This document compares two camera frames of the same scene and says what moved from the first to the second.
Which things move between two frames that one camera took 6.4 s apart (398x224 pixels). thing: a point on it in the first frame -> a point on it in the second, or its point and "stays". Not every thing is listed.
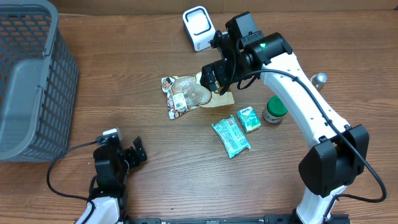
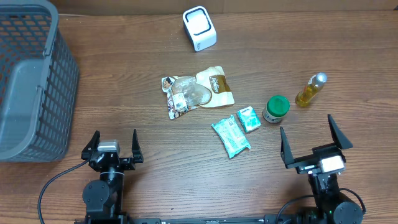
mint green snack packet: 231,135 stays
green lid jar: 275,110 stays
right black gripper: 219,72 -> 311,159
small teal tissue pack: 249,119 stays
